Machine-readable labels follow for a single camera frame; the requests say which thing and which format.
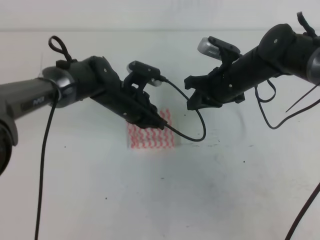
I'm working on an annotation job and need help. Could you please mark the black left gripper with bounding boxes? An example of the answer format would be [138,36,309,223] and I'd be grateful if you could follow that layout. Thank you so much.
[92,80,168,130]

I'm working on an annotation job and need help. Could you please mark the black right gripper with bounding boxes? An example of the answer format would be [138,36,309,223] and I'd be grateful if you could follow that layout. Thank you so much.
[184,57,245,111]

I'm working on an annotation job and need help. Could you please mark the pink white wavy striped towel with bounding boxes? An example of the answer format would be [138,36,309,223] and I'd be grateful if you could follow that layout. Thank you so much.
[127,123,176,150]

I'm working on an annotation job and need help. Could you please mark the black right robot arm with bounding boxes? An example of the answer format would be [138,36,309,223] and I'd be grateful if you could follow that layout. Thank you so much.
[184,12,320,110]

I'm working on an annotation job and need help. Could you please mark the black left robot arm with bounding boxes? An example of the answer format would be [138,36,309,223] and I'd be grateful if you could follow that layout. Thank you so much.
[0,36,166,171]

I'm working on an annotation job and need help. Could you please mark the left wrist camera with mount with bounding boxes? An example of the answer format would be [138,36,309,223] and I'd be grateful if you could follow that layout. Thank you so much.
[124,60,166,92]

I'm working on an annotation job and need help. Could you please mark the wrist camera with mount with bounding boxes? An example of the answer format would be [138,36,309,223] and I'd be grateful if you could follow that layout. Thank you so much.
[124,60,166,92]
[197,36,242,69]

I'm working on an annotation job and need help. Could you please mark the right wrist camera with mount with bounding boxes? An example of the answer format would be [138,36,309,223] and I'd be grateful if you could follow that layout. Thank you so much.
[197,36,242,69]

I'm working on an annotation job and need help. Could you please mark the black left camera cable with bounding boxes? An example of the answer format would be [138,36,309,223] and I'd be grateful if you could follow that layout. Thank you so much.
[33,76,207,240]

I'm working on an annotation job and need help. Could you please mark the black camera cable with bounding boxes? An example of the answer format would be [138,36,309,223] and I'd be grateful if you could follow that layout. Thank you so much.
[33,76,207,240]
[254,78,320,240]

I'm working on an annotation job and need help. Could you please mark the black right camera cable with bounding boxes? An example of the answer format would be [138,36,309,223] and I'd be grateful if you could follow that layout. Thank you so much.
[254,78,320,240]

